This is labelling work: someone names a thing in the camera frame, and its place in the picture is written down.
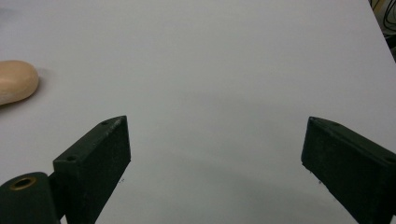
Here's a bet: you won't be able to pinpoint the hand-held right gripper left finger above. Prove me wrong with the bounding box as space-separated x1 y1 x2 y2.
52 115 132 224

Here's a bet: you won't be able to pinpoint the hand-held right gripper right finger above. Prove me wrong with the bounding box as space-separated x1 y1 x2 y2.
301 116 396 224

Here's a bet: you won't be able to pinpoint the tan rounded wooden object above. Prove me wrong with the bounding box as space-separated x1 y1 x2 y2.
0 60 40 106

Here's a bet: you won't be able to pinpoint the black cables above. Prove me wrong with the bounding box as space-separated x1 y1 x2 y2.
369 0 396 60

